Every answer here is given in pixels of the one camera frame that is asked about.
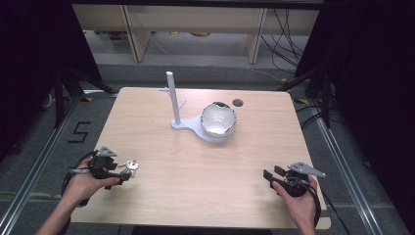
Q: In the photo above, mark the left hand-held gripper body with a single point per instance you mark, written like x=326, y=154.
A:
x=101, y=164

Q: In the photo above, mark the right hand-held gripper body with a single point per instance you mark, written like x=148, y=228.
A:
x=297, y=184

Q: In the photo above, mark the small shiny metal piece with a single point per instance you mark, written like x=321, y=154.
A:
x=131, y=164

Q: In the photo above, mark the person's right hand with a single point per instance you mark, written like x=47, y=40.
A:
x=303, y=207

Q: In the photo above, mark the person's left hand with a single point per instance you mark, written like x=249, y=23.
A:
x=83, y=186

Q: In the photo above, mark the silver metal bowl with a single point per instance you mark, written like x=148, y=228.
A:
x=218, y=119

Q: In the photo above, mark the white stand with pole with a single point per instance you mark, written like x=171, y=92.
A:
x=186, y=124

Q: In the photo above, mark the dark round table grommet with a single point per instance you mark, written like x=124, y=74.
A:
x=238, y=103

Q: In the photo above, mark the black tripod stand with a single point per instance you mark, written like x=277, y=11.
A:
x=326, y=98
x=59, y=98

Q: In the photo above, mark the dark curtain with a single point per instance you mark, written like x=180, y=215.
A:
x=375, y=81
x=36, y=65

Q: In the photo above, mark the yellow round thing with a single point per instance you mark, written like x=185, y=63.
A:
x=199, y=33

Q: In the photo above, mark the beige desk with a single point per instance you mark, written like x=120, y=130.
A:
x=195, y=19

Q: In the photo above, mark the aluminium floor rail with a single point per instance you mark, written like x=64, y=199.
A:
x=345, y=169
x=39, y=160

